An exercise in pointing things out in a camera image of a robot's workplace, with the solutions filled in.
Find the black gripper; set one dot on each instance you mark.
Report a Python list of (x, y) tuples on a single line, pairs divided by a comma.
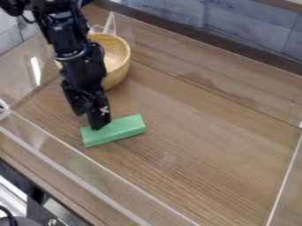
[(83, 73)]

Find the black table frame bracket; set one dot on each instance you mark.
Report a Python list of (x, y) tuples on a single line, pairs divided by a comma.
[(49, 214)]

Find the wooden bowl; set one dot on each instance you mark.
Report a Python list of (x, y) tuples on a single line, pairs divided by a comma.
[(118, 58)]

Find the clear acrylic corner bracket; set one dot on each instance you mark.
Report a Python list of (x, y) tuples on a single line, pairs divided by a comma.
[(109, 28)]

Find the green rectangular block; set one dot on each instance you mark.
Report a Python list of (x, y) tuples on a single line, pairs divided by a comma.
[(122, 128)]

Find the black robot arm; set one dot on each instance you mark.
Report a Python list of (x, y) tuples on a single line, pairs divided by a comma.
[(63, 26)]

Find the clear acrylic tray wall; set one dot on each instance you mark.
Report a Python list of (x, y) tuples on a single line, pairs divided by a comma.
[(95, 193)]

